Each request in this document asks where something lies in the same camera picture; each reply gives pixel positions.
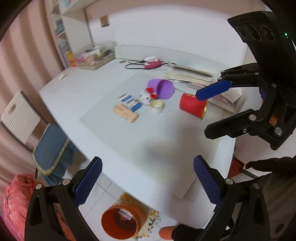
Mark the small beige eraser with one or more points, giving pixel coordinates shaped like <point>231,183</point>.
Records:
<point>63,75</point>

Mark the beige tape roll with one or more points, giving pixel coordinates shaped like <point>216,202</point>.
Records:
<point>157,106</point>

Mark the orange round trash bin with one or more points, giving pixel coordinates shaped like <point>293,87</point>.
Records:
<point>114,225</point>

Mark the purple plastic cup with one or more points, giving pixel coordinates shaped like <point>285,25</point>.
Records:
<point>162,87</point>

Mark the wall power socket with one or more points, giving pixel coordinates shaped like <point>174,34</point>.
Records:
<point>104,20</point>

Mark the red paper cup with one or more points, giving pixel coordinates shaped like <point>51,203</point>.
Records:
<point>191,105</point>

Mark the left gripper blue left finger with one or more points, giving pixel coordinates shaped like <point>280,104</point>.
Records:
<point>85,179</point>

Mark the clear acrylic organizer box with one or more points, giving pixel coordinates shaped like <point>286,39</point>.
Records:
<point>94,56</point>

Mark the pink white small appliance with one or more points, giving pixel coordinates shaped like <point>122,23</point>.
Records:
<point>151,62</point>

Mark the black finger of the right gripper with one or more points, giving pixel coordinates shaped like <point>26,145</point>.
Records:
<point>233,126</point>

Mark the white wooden chair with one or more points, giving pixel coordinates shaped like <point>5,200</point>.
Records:
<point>20,118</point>

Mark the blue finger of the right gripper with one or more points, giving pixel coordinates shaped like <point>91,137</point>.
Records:
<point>213,90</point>

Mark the orange slipper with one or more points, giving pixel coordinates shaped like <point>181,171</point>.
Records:
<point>166,232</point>

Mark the white wall shelf unit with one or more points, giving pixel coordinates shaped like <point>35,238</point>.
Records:
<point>69,26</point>

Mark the stack of open books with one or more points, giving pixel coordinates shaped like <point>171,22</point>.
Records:
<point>187,74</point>

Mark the yellow foam puzzle mat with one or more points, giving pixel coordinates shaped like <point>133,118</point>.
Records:
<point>145,218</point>

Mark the blue white medicine box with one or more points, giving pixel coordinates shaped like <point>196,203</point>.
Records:
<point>126,214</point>

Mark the small blue white carton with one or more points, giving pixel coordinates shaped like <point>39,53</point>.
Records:
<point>130,102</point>

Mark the hello kitty plush toy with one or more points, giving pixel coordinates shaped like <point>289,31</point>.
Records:
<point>147,96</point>

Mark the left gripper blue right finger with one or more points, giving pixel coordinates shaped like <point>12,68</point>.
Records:
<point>210,179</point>

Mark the pink floral bedding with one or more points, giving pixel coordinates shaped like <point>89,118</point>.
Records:
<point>16,202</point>

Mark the grey woven table mat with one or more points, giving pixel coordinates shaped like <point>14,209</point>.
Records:
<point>162,145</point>

